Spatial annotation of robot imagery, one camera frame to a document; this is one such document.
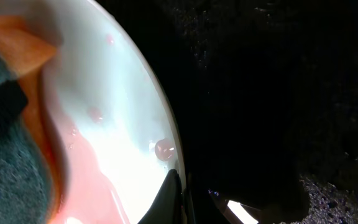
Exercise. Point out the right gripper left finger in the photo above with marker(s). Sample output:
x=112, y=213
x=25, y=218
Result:
x=166, y=208

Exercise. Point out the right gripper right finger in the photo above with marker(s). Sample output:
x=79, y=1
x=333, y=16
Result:
x=201, y=208

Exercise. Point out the green orange sponge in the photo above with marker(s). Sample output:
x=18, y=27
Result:
x=30, y=184

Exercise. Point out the light blue plate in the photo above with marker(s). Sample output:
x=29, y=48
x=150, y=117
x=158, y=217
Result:
x=105, y=114

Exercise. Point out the black round tray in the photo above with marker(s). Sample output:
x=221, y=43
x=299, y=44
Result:
x=265, y=95

